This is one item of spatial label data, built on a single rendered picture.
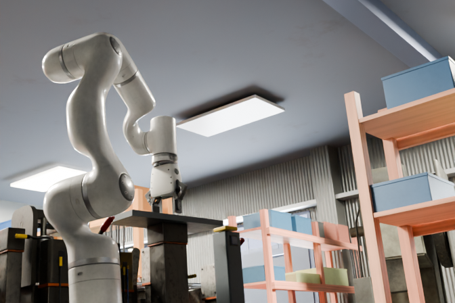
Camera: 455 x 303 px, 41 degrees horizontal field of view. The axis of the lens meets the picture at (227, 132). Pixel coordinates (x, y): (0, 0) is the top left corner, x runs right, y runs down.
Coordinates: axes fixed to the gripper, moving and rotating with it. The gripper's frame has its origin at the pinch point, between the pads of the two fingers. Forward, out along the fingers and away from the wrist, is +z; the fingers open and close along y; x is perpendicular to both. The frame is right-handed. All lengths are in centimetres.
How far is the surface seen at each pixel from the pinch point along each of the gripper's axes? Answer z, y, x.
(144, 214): 3.1, -3.7, 14.0
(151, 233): 6.5, 3.4, 3.7
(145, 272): 15.9, 19.0, -10.1
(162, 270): 18.4, -1.1, 4.0
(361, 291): 1, 129, -436
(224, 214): -163, 450, -663
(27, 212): 1.8, 17.4, 38.9
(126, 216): 3.6, -0.3, 17.8
